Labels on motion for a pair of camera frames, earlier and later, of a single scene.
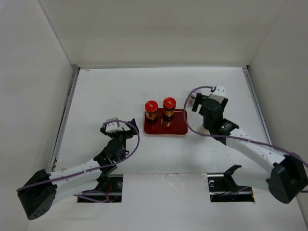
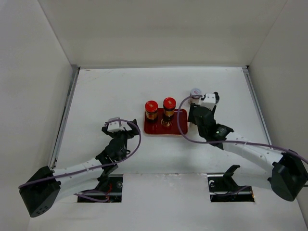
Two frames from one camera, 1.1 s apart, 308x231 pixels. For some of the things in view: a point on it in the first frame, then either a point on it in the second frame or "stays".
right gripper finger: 198,100 to 191,119
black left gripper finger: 133,130 stays
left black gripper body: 122,137 stays
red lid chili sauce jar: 151,108 stays
